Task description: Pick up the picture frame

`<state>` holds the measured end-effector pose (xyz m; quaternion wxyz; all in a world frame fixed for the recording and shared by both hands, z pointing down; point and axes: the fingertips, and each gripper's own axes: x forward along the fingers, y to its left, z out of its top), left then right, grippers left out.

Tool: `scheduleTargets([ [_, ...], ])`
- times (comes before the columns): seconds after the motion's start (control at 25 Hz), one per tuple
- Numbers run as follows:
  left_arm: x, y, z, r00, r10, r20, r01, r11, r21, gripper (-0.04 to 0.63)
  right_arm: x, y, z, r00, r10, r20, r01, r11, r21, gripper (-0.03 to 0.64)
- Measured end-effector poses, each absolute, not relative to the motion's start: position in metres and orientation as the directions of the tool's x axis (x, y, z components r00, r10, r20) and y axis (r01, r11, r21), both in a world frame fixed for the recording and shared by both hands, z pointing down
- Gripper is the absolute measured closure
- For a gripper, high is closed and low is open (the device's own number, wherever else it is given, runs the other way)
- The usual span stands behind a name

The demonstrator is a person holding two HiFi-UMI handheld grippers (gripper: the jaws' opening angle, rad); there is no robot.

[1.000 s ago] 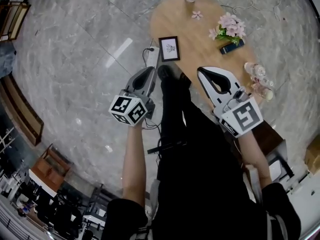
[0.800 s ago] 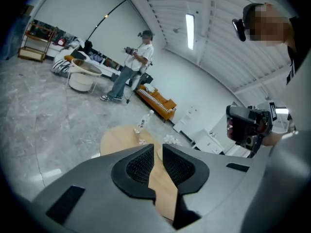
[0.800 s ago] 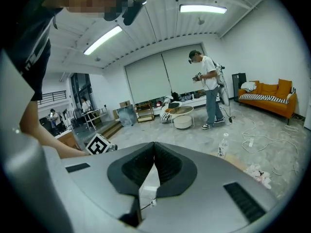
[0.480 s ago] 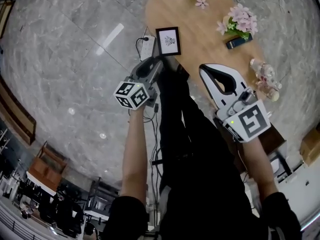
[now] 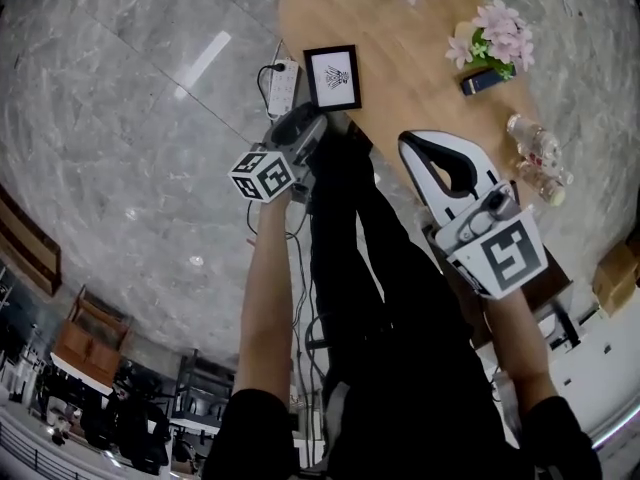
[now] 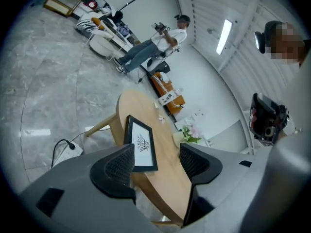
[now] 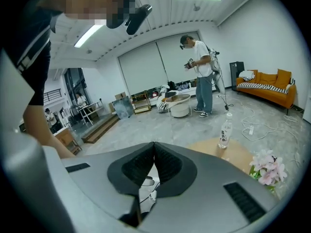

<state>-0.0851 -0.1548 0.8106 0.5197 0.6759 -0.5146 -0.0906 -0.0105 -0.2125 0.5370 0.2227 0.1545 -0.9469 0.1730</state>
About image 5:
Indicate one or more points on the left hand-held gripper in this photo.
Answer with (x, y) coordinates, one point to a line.
(262, 178)

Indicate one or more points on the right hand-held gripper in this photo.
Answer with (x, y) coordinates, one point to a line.
(505, 258)

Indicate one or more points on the black framed picture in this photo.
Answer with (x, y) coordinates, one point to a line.
(332, 75)

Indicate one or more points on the person's left forearm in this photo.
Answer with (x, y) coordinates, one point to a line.
(265, 293)

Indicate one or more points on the person's right forearm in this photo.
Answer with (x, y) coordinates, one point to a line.
(520, 348)

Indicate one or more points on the white power strip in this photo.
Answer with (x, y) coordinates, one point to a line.
(282, 85)

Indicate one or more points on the clear plastic bottle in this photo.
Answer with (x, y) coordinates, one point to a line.
(545, 183)
(532, 138)

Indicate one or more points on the dark blue box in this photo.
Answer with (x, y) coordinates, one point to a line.
(480, 82)

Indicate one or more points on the pink flower bouquet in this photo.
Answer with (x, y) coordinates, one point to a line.
(500, 28)

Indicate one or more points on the person's black trousers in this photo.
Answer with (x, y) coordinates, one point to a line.
(400, 343)

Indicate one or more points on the cardboard box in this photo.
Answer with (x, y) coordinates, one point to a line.
(617, 278)

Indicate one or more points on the black metal shelf rack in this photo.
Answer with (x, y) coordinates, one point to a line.
(182, 388)

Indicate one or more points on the dark wooden bench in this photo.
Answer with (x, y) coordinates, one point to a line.
(30, 248)

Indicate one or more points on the brown wooden cabinet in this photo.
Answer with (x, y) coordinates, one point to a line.
(85, 353)

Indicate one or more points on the person's black shirt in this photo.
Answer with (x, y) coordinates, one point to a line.
(250, 433)

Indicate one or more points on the black office chair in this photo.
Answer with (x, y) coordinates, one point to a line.
(140, 438)

